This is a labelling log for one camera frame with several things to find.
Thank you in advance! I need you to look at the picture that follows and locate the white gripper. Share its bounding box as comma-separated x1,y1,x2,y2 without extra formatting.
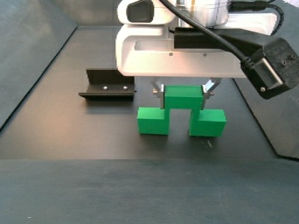
116,24,246,109

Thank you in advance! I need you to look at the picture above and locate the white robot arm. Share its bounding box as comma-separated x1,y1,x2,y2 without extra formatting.
116,0,283,109

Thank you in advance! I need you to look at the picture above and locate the black camera cable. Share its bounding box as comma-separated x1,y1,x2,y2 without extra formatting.
158,0,286,67

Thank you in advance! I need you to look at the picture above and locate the green arch-shaped block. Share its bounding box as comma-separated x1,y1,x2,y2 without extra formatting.
136,86,227,137

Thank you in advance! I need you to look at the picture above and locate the black angle bracket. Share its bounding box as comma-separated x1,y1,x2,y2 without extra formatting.
79,68,136,100

